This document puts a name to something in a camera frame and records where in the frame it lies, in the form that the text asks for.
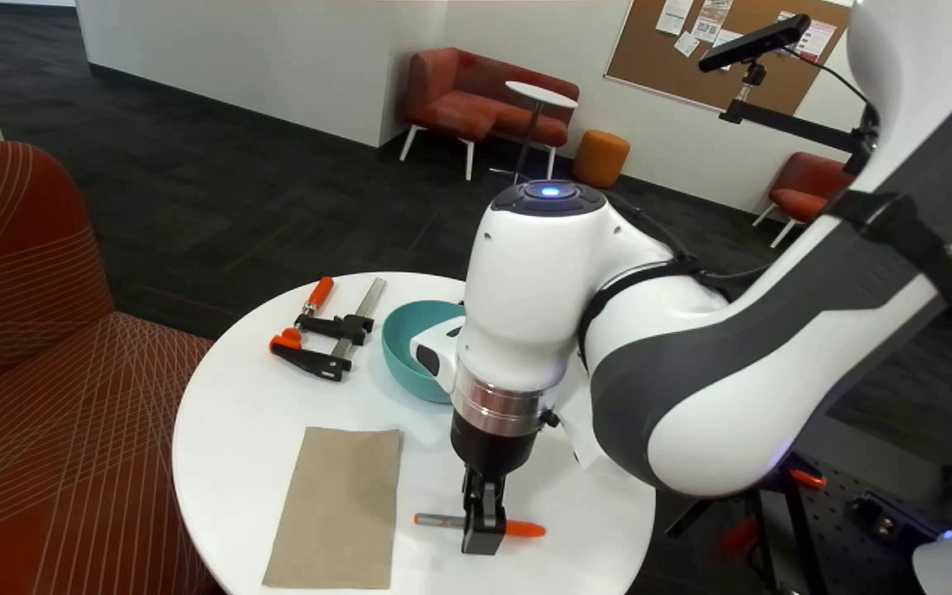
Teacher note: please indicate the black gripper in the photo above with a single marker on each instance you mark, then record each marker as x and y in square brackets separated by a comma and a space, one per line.
[495, 448]

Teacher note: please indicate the orange and grey marker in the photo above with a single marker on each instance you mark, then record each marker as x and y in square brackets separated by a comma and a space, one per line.
[438, 522]

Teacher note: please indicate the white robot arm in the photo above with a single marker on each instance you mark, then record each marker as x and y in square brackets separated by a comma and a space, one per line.
[720, 375]

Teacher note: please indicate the teal bowl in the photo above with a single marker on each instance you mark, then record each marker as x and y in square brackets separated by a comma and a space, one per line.
[402, 344]

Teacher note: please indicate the brown cloth napkin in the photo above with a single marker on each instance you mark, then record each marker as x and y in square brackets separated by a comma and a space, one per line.
[333, 506]

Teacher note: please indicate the orange and black bar clamp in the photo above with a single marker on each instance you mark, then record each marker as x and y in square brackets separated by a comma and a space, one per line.
[334, 330]

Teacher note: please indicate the orange round pouf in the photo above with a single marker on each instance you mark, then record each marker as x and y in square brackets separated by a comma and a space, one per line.
[599, 158]

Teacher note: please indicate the black robot mounting stand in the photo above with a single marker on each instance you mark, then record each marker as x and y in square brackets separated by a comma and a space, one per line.
[883, 515]

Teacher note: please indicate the red lounge sofa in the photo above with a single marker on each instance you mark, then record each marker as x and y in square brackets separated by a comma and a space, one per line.
[453, 104]

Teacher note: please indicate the small round white side table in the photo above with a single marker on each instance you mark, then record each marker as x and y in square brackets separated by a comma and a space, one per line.
[545, 95]

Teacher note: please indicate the orange line-patterned sofa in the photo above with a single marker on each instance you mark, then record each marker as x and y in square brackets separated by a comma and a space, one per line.
[35, 386]

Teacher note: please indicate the red chair with white legs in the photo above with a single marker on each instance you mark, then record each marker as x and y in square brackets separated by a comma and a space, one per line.
[813, 182]

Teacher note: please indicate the cork pin board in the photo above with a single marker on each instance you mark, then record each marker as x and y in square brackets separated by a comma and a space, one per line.
[654, 60]

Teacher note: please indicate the white pinned paper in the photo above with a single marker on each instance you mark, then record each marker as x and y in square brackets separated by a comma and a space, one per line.
[677, 15]
[817, 39]
[709, 28]

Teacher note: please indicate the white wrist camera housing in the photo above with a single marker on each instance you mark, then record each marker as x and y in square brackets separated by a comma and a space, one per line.
[440, 344]

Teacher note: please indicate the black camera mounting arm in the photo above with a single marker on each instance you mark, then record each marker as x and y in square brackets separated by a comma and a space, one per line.
[795, 127]

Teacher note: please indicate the black bar-shaped camera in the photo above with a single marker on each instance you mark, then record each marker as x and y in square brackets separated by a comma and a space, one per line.
[760, 42]

